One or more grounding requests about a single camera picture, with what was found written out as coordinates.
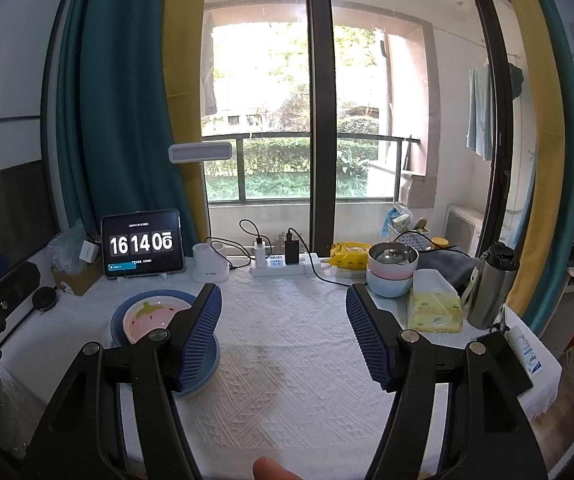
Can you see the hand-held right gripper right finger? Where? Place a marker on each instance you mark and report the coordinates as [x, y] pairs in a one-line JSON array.
[[367, 340]]

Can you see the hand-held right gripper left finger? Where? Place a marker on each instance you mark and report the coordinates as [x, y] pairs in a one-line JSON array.
[[201, 340]]

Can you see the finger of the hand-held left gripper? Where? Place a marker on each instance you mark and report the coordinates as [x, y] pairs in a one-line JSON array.
[[19, 290]]

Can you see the light blue plate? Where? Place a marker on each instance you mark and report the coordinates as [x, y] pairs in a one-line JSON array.
[[207, 365]]

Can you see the person's right hand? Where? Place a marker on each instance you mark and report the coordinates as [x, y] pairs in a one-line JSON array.
[[274, 470]]

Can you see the black round puck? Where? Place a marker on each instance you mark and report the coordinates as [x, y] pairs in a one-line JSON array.
[[47, 301]]

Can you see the small light blue bowl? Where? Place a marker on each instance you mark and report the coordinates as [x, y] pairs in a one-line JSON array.
[[389, 286]]

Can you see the clear plastic bag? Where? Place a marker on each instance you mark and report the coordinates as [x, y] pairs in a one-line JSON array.
[[67, 245]]

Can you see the yellow tissue pack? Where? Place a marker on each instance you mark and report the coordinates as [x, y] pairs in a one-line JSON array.
[[434, 310]]

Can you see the white desk lamp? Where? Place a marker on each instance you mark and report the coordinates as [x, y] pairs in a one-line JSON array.
[[209, 265]]

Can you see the small white box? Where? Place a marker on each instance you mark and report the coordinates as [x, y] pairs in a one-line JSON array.
[[90, 251]]

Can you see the yellow snack packet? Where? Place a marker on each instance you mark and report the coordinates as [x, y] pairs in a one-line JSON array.
[[349, 255]]

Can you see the white power strip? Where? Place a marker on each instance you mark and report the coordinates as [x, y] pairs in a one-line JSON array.
[[277, 266]]

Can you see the white charger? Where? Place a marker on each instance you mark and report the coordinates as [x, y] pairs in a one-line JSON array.
[[260, 249]]

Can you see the grey folded cloth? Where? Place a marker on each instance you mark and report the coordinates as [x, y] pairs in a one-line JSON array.
[[449, 265]]

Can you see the tablet with clock display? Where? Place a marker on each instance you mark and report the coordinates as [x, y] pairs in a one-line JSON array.
[[142, 245]]

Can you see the black charger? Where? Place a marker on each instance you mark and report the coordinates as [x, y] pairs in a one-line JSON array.
[[293, 252]]

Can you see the blue plastic bag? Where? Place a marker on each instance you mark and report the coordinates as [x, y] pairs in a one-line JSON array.
[[392, 220]]

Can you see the steel thermos flask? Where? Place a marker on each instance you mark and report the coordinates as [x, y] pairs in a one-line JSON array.
[[489, 290]]

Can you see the white outdoor air conditioner unit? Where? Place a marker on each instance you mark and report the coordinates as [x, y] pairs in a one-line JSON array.
[[462, 230]]

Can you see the black smartphone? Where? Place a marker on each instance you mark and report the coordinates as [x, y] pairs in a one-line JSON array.
[[514, 360]]

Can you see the white cream tube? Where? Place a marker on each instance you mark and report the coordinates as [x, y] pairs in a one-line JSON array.
[[529, 355]]

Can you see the balcony railing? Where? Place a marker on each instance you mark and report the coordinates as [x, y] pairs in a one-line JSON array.
[[277, 136]]

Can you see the yellow curtain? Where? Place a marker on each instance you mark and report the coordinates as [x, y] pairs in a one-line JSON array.
[[184, 60], [542, 160]]

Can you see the light blue hanging towel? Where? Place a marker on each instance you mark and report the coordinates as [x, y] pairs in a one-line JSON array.
[[479, 110]]

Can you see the dark green hanging garment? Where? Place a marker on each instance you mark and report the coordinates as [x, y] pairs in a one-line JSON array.
[[516, 80]]

